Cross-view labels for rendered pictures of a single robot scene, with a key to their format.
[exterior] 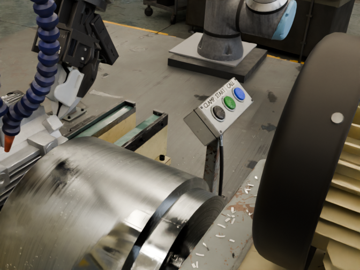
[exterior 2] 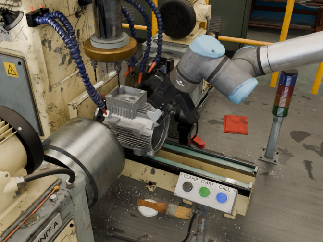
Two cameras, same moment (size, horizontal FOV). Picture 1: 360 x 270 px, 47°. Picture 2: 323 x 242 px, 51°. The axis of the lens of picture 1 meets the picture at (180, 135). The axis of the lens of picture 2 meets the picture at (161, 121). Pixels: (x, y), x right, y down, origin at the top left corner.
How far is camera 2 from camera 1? 1.01 m
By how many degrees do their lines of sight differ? 70
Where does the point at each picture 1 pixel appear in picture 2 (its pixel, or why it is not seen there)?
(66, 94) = (153, 117)
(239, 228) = not seen: hidden behind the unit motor
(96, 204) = (57, 133)
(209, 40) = not seen: outside the picture
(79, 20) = (169, 90)
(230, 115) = (195, 197)
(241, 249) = not seen: hidden behind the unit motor
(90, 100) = (293, 163)
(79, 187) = (65, 127)
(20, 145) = (133, 122)
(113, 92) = (316, 173)
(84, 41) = (161, 100)
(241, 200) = (52, 166)
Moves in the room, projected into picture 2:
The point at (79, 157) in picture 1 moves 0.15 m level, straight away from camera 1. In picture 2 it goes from (81, 124) to (128, 115)
